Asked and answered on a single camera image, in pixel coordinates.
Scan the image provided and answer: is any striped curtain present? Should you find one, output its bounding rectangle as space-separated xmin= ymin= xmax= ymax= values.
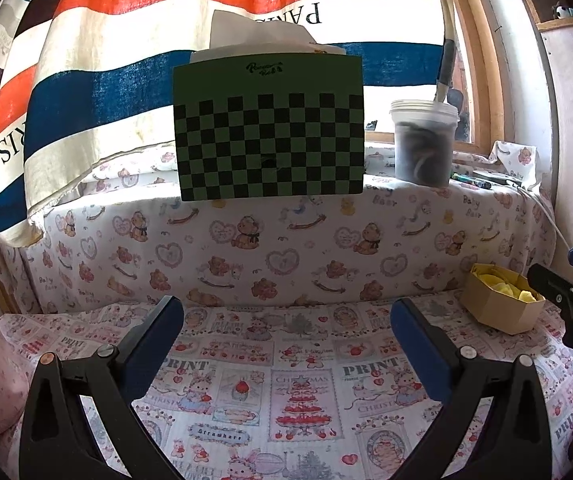
xmin=0 ymin=0 xmax=462 ymax=248

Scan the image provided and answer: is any white tissue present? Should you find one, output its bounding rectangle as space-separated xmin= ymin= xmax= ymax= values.
xmin=210 ymin=10 xmax=317 ymax=51

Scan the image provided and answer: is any clear plastic jar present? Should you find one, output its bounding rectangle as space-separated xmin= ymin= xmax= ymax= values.
xmin=389 ymin=99 xmax=461 ymax=186

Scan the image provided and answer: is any green checkered tissue box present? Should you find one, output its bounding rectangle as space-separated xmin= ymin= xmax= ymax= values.
xmin=173 ymin=44 xmax=365 ymax=202

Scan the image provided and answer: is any white cable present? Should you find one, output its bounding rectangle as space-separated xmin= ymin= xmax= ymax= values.
xmin=513 ymin=182 xmax=573 ymax=251

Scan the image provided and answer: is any wooden window frame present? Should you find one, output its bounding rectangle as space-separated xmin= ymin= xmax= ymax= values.
xmin=366 ymin=0 xmax=507 ymax=153

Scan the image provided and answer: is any strawberry printed tablecloth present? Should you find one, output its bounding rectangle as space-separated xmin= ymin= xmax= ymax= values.
xmin=0 ymin=290 xmax=573 ymax=480

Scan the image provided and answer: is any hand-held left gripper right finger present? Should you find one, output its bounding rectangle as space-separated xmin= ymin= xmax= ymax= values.
xmin=390 ymin=297 xmax=552 ymax=480

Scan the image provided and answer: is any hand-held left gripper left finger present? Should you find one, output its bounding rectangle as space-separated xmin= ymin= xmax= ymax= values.
xmin=19 ymin=295 xmax=186 ymax=480

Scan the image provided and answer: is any gold octagonal jewelry box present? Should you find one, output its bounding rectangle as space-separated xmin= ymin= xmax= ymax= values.
xmin=460 ymin=262 xmax=547 ymax=336

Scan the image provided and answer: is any yellow cloth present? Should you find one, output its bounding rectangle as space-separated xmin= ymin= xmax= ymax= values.
xmin=473 ymin=267 xmax=539 ymax=303

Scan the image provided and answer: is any teddy bear printed cloth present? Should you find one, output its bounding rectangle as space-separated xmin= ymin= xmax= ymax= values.
xmin=0 ymin=140 xmax=567 ymax=316

